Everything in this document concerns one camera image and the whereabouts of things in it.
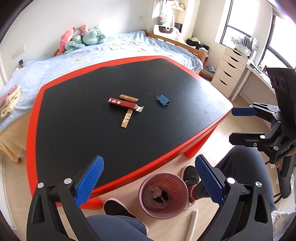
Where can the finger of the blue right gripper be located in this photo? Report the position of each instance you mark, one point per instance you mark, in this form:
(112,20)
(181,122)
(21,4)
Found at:
(244,111)

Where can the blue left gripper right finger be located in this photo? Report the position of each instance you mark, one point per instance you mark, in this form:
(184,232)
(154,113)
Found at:
(210,179)

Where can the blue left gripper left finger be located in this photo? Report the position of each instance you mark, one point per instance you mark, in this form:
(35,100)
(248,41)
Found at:
(85,185)

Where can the small blue plastic clip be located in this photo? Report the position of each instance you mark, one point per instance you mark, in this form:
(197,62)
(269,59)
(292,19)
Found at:
(163,100)

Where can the slim red paper box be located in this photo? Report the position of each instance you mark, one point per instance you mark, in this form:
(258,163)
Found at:
(126,104)

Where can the pink ribbed trash bin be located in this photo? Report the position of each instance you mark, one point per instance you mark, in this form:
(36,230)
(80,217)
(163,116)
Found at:
(163,195)

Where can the black slipper right foot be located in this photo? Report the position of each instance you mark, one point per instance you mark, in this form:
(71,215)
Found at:
(190,176)

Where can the black slipper foot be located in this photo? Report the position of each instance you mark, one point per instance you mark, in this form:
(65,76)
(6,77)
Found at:
(190,176)
(114,207)

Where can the white desk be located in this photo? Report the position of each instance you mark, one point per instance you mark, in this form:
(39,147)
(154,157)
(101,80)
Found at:
(253,86)

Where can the black slipper left foot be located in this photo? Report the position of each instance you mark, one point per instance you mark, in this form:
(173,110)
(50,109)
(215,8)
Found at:
(114,207)

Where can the white tube on floor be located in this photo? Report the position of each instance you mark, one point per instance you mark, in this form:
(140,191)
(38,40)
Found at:
(192,225)

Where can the person's left leg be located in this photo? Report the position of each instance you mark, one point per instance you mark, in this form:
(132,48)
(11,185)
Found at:
(118,228)

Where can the white drawer cabinet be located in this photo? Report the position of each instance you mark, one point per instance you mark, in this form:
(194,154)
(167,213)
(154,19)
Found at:
(229,71)

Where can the red black low table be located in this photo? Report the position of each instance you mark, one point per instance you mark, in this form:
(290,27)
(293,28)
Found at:
(138,113)

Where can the white tote bag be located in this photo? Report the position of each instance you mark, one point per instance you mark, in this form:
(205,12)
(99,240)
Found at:
(166,26)

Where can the folded pink beige towels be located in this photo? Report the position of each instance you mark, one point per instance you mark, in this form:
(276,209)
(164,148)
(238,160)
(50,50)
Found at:
(9,101)

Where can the bed with blue sheet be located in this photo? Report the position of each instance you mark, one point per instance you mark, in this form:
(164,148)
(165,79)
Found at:
(39,72)

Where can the striped green plush toy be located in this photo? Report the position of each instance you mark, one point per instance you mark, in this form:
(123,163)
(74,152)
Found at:
(73,44)

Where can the teal plush toy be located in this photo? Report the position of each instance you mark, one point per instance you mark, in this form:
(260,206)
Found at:
(93,36)

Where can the pink plush toy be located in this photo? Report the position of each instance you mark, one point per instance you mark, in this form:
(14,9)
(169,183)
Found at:
(64,40)

